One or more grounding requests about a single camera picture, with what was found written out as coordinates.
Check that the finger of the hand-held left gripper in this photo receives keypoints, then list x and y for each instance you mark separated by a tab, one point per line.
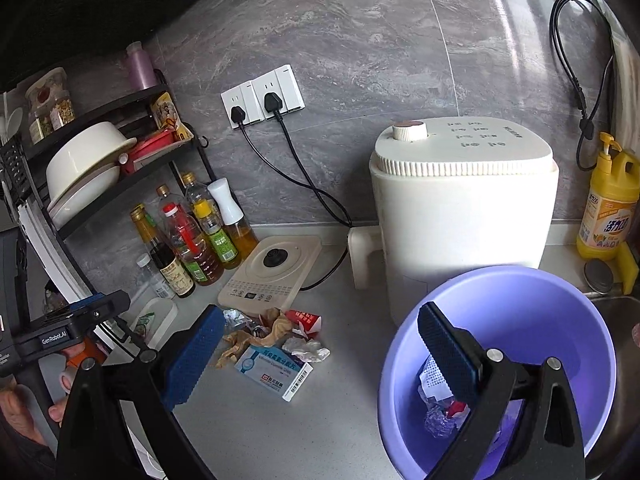
105	305

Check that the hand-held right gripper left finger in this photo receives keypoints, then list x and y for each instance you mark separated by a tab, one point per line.
197	355

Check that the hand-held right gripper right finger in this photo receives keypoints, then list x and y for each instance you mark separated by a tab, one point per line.
450	355

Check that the brown paper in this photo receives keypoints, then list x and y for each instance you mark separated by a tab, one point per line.
277	325
235	350

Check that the silver foil wrapper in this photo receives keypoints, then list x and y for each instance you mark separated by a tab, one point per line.
235	317

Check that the white blue medicine box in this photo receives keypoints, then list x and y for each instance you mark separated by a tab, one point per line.
275	370

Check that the purple plastic bucket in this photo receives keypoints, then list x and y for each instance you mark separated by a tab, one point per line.
525	310

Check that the white wrapper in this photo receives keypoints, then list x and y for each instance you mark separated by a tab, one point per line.
305	350

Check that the red snack packet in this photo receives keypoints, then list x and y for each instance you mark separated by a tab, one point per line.
305	320

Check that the person's left forearm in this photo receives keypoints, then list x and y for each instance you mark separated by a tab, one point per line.
20	447

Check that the person's left hand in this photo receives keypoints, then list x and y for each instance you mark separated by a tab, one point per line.
12	410

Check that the white dotted paper scrap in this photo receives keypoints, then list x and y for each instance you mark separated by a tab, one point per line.
435	377

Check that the orange object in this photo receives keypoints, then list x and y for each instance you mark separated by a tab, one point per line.
92	352

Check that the small clear bottle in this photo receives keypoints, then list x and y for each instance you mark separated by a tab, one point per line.
152	280

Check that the white rectangular tray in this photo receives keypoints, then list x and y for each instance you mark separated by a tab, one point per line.
160	315

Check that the clear crumpled plastic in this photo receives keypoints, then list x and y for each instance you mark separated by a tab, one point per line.
440	420

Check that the white cutting board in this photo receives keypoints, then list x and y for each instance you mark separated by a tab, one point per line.
55	255

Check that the dark soy sauce bottle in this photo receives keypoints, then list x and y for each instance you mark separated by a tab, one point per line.
172	270

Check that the red cap oil bottle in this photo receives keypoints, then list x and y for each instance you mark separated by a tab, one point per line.
197	260

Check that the white plate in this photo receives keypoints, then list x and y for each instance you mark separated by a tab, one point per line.
85	205

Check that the yellow cap green label bottle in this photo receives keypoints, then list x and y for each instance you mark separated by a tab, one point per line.
222	247

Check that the gold cap bottle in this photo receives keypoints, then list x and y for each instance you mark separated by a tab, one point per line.
192	192
163	192

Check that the white air fryer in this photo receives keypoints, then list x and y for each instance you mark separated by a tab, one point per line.
450	210

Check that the black kitchen rack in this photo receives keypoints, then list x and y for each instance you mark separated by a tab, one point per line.
155	167

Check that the large white bowl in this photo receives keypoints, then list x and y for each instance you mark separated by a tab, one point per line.
85	160

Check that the white top oil sprayer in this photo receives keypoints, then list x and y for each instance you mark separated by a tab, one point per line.
225	200

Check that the red plastic container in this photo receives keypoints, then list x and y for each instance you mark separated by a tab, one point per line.
150	150

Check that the round metal lid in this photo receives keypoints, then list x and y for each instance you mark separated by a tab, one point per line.
600	276

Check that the black perforated utensil holder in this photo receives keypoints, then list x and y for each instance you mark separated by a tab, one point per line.
12	160

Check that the steel sink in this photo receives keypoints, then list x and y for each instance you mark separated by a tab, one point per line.
617	305

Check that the clear jar of grains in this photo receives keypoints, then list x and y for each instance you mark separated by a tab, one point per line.
62	112
41	124

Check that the yellow sponge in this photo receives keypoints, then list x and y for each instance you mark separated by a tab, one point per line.
629	270

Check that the yellow snack packet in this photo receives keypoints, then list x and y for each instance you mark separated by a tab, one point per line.
167	115

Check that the white spoon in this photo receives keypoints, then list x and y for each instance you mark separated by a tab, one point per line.
14	122

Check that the yellow detergent bottle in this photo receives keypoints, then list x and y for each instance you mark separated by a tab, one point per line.
605	200

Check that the clear lidded food container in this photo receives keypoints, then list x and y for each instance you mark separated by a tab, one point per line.
47	85

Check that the pink bottle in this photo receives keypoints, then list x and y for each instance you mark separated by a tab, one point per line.
141	67

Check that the black range hood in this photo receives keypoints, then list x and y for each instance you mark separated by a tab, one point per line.
100	0

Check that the white wall socket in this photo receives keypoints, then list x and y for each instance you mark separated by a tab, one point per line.
235	102
287	90

